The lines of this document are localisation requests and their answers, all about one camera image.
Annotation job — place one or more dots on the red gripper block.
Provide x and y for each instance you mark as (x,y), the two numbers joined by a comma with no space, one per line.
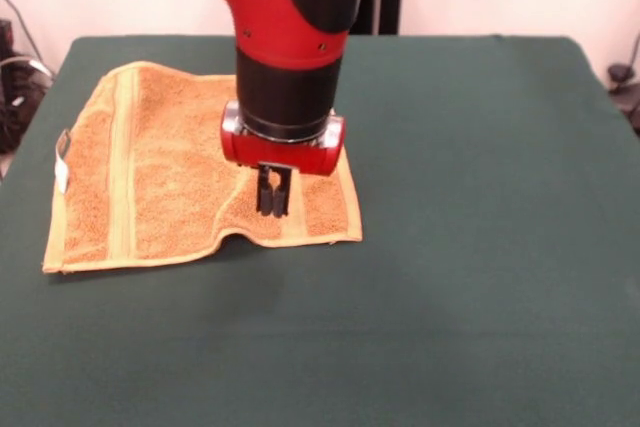
(260,152)

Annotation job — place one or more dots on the tan terry towel white label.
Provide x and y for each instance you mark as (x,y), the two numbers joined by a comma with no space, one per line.
(175,172)

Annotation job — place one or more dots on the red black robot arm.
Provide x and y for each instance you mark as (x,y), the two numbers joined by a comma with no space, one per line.
(290,22)

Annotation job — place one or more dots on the dark green table cloth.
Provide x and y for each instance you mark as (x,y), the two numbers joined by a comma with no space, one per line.
(450,322)

